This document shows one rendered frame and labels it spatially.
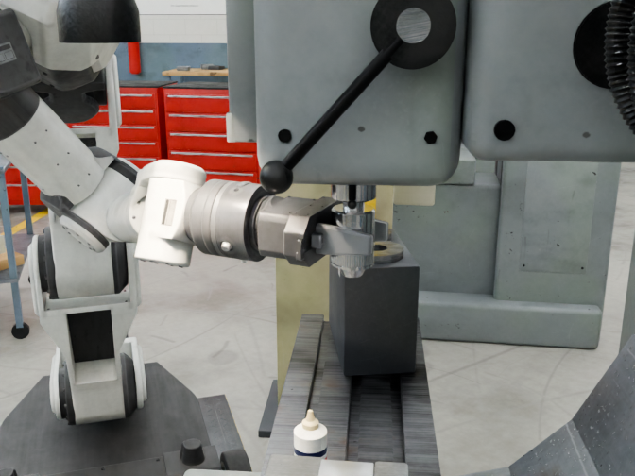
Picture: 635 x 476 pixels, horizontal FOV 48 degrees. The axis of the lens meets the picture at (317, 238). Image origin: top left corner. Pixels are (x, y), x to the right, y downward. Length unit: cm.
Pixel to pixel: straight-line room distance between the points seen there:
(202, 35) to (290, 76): 937
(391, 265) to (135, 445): 80
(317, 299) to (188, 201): 186
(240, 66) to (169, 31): 939
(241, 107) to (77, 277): 75
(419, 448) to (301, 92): 56
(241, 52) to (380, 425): 58
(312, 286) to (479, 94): 205
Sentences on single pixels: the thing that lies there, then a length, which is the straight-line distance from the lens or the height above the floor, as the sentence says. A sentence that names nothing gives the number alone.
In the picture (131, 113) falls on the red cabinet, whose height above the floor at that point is 80.
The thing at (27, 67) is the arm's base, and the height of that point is 140.
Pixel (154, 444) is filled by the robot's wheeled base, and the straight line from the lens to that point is 169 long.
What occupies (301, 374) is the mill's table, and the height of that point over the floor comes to 90.
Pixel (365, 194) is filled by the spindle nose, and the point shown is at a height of 129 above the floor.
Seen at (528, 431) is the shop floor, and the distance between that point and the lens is 289.
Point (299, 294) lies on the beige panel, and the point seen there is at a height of 50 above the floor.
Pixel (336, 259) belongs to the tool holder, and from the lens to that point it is 77.
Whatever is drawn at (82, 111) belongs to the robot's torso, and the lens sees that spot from 141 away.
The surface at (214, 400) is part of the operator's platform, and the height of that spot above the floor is 40.
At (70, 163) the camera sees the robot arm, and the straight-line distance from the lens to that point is 106.
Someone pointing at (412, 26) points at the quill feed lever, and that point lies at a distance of 61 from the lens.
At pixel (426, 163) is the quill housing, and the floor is 134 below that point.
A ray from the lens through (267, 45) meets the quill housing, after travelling 65.
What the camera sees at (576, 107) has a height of 139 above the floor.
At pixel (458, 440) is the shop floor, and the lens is 277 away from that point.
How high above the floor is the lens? 146
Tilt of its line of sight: 17 degrees down
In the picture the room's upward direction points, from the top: straight up
